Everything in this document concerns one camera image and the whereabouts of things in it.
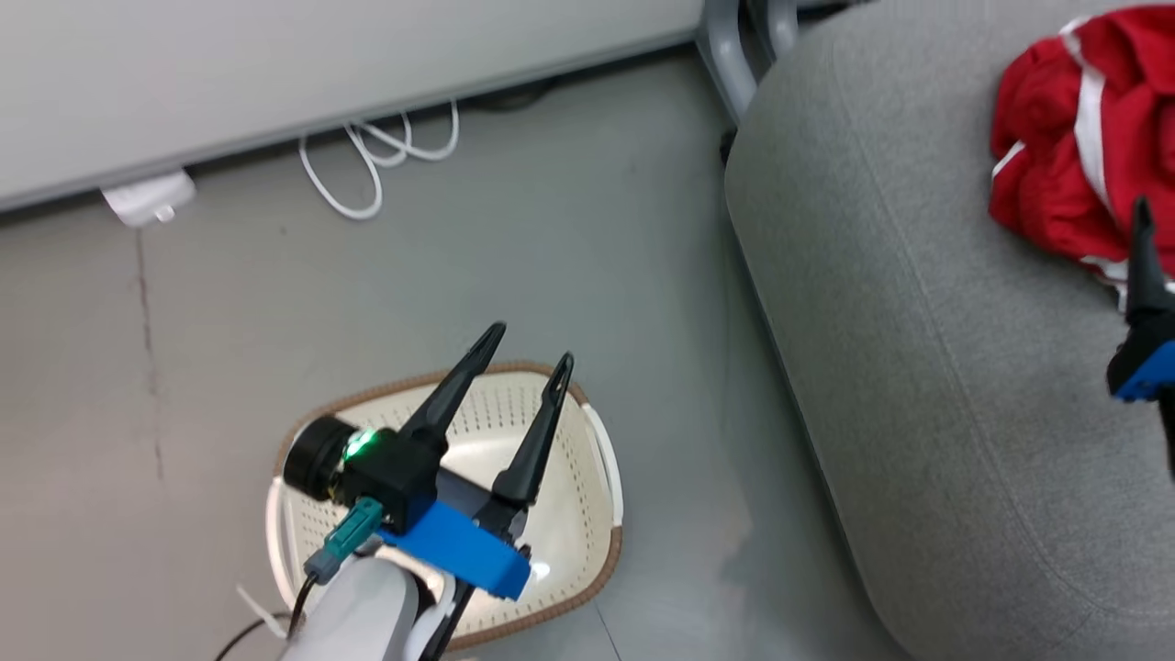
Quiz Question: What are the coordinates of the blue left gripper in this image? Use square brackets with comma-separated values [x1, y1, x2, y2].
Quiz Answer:
[380, 320, 576, 603]

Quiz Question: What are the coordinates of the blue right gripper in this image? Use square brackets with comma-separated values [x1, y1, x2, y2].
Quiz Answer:
[1106, 196, 1175, 404]

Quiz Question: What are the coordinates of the red garment with white logo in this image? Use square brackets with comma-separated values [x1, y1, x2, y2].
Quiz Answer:
[989, 35, 1132, 287]

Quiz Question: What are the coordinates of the cream perforated laundry basket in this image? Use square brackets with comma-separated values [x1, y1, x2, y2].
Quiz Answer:
[265, 360, 626, 654]

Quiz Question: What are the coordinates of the grey fabric sofa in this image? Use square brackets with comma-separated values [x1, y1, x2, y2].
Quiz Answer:
[722, 0, 1175, 661]

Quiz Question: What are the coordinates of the wide white partition panel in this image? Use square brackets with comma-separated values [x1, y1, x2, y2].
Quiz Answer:
[0, 0, 710, 214]

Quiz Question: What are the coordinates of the white power strip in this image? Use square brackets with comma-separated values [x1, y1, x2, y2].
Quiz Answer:
[98, 169, 199, 230]

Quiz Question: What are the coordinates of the grey partition foot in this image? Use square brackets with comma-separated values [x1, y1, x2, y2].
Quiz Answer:
[695, 0, 765, 127]
[765, 0, 801, 58]

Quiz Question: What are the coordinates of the teal left cable connector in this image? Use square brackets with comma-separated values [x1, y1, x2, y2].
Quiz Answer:
[304, 498, 386, 585]

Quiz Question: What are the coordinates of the looped white power cable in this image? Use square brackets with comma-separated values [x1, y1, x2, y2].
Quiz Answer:
[297, 98, 461, 222]

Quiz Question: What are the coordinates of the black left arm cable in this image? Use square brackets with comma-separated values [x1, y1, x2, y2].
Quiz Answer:
[215, 573, 319, 661]

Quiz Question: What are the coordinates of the white left cable tie tag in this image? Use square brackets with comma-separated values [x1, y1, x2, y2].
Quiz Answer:
[236, 585, 291, 640]

